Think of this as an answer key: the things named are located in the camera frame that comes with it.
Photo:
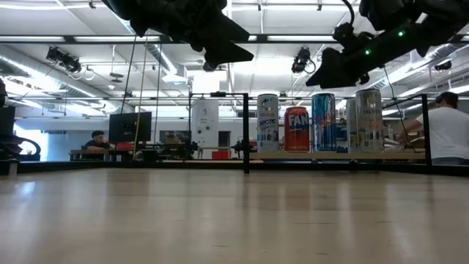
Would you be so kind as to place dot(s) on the wooden shelf with black frame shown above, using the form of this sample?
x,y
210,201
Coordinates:
x,y
329,156

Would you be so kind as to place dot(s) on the white Celsius Arctic Vibe can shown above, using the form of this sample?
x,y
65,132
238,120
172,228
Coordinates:
x,y
267,124

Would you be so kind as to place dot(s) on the black computer monitor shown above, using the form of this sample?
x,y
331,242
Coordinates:
x,y
130,127

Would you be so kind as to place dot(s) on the silver aluminium bracket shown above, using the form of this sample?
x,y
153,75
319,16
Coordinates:
x,y
13,167

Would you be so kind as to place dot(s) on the light wooden desk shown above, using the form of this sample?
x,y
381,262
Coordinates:
x,y
75,151

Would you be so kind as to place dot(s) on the large ceiling ventilation duct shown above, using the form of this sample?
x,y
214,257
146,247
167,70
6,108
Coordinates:
x,y
161,58

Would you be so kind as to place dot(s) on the black aluminium rig frame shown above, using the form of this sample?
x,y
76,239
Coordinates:
x,y
121,167

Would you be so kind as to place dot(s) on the red box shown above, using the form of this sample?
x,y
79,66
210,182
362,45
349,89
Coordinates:
x,y
220,155

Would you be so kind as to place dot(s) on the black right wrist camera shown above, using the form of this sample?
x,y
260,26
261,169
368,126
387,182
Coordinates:
x,y
346,33

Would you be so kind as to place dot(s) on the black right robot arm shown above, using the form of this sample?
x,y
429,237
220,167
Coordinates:
x,y
421,33

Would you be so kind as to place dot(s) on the thin black metal frame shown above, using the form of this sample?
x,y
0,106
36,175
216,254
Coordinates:
x,y
218,94

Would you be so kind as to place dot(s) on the red Fanta soda can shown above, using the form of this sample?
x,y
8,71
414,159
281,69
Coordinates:
x,y
297,132

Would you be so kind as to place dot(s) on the cluttered workbench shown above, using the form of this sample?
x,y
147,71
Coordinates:
x,y
392,143

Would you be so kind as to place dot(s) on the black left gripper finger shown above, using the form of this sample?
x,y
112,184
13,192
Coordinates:
x,y
227,31
227,53

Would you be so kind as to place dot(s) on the black equipment with red part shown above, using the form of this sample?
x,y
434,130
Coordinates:
x,y
7,121

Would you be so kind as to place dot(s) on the silver Celsius Tropical Vibe can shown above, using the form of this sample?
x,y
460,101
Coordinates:
x,y
369,124

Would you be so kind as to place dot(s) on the blue silver Red Bull can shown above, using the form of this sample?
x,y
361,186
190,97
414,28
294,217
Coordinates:
x,y
324,124

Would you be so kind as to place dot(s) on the black ceiling light cluster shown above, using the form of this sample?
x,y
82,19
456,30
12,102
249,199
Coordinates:
x,y
67,63

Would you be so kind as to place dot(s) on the person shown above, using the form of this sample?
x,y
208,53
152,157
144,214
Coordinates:
x,y
447,132
96,143

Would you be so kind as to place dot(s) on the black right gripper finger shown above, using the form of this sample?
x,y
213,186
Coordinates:
x,y
344,81
331,64

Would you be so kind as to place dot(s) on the black background robot arm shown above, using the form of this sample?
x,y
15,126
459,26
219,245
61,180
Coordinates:
x,y
238,146

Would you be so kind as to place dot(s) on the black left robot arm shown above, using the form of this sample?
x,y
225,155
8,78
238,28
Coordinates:
x,y
124,12

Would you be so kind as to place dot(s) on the black ceiling fixture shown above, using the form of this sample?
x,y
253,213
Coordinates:
x,y
443,65

